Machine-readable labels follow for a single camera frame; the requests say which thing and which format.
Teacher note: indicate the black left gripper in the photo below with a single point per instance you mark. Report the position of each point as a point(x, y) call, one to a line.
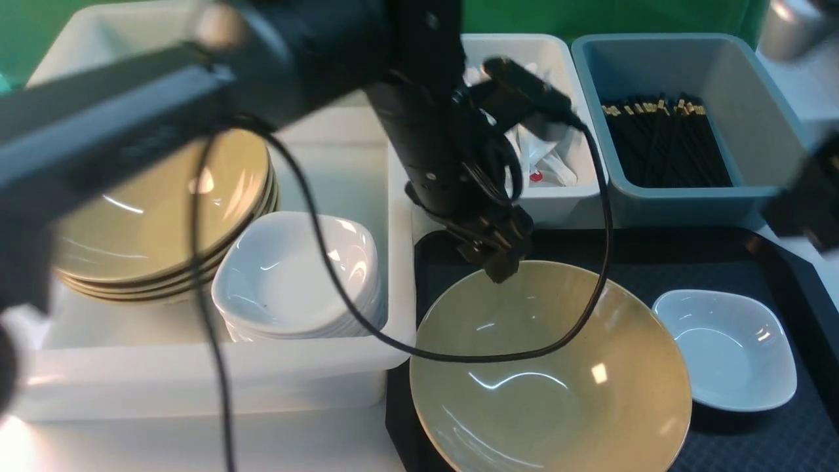
point(462, 172)

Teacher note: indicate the tan noodle bowl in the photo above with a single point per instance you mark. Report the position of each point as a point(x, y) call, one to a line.
point(616, 398)

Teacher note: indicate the small white square dish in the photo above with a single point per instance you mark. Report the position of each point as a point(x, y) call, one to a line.
point(736, 351)

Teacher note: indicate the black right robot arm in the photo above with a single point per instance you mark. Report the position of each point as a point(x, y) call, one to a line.
point(808, 207)

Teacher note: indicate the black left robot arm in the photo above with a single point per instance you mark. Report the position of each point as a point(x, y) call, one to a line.
point(261, 66)

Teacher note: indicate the tan bowl stack lower bowls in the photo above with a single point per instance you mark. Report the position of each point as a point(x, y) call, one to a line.
point(175, 283)

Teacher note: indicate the top tan bowl in stack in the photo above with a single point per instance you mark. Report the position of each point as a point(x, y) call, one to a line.
point(141, 229)

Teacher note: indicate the small white spoon bin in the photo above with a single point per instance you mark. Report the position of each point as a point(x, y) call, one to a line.
point(549, 205)

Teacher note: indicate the pile of white spoons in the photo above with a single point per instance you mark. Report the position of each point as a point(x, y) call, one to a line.
point(542, 157)

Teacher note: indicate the white dish stack lower dishes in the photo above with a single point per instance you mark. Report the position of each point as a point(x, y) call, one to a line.
point(373, 308)

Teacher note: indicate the pile of black chopsticks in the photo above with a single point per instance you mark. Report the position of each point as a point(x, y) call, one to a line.
point(666, 142)

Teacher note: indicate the top white dish in stack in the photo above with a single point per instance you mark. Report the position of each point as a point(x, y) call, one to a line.
point(277, 278)

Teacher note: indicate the blue-grey chopstick bin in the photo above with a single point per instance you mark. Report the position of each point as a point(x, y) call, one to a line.
point(762, 140)

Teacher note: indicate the large white plastic tub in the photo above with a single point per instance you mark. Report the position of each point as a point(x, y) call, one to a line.
point(94, 360)

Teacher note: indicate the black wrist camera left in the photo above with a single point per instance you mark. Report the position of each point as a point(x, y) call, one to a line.
point(513, 96)

